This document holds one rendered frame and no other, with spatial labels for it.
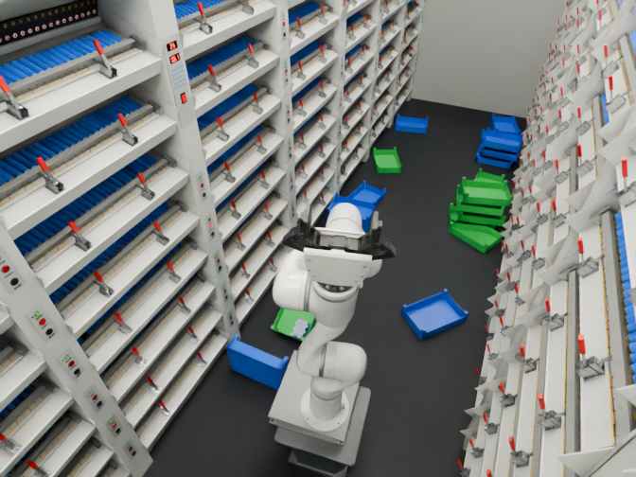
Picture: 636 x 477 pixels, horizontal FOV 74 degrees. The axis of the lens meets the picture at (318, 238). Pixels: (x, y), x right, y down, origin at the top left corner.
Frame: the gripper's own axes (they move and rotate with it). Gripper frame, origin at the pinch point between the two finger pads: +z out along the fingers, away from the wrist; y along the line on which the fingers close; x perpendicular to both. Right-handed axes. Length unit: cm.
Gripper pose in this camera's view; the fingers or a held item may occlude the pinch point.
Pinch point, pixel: (341, 220)
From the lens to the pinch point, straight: 57.6
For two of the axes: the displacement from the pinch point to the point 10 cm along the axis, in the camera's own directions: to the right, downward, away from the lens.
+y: -9.9, -1.1, 0.7
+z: 0.0, -5.3, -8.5
